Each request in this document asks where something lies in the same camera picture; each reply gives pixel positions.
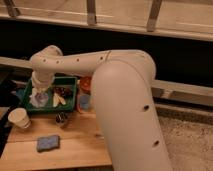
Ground light blue towel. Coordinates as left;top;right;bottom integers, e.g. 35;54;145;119
30;93;49;108

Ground pale wooden slices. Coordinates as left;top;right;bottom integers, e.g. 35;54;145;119
53;93;66;107

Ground orange bowl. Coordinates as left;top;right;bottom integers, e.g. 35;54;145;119
80;76;92;93

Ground dark grapes bunch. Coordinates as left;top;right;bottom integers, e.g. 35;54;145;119
53;87;72;98

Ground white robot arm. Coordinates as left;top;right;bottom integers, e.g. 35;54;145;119
30;46;173;171

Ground small metal can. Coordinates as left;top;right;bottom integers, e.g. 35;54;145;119
55;112;68;127

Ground green plastic tray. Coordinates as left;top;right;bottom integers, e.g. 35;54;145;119
20;77;77;114

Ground blue sponge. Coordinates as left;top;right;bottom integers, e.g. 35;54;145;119
37;135;60;152

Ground blue plastic cup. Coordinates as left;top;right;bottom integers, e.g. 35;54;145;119
77;94;91;112

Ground white paper cup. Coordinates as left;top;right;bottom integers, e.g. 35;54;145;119
8;108;31;129

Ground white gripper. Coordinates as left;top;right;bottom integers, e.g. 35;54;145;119
31;71;54;92

